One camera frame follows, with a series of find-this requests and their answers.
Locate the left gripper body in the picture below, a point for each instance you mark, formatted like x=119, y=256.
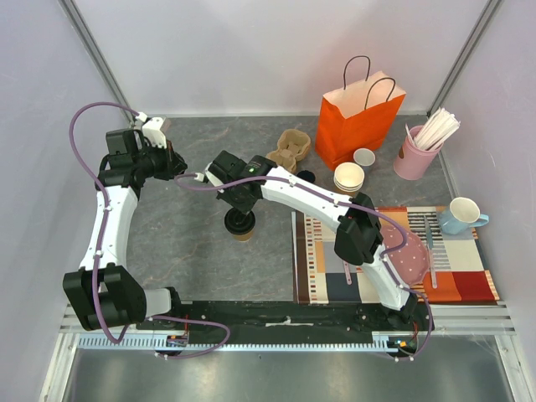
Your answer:
x=160, y=162

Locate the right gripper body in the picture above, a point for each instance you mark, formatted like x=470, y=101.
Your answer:
x=241, y=205

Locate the black plastic coffee lid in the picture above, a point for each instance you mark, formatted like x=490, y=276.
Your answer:
x=229, y=224

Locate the single brown paper cup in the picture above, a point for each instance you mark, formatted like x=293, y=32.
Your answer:
x=243, y=237

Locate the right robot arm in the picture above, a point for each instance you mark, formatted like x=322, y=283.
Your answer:
x=354, y=221

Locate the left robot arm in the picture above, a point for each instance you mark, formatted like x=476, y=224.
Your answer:
x=102, y=290

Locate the dark blue ceramic mug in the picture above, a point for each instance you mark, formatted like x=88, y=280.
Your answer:
x=307, y=176

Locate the cardboard cup carrier stack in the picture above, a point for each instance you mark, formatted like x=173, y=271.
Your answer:
x=292, y=147

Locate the stack of brown paper cups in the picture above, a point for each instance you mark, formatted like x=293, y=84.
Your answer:
x=348, y=178

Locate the orange paper bag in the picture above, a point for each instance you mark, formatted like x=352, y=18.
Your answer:
x=357, y=115

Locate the pink straw holder cup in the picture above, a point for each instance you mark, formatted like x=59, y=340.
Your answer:
x=412, y=162

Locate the pink dotted plate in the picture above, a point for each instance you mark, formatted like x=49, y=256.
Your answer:
x=412, y=261

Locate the bundle of white straws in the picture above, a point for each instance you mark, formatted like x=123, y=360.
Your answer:
x=439, y=127

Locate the patterned colourful placemat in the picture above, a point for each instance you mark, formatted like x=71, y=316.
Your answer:
x=318, y=275

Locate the light blue mug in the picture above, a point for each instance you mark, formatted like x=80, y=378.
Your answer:
x=460, y=215

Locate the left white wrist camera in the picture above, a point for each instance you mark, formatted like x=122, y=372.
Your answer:
x=154, y=129

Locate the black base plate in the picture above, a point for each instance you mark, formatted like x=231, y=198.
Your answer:
x=287, y=321

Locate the fork with pink handle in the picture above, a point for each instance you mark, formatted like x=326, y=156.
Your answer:
x=347, y=273

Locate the grey slotted cable duct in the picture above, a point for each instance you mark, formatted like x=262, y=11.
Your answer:
x=161, y=342

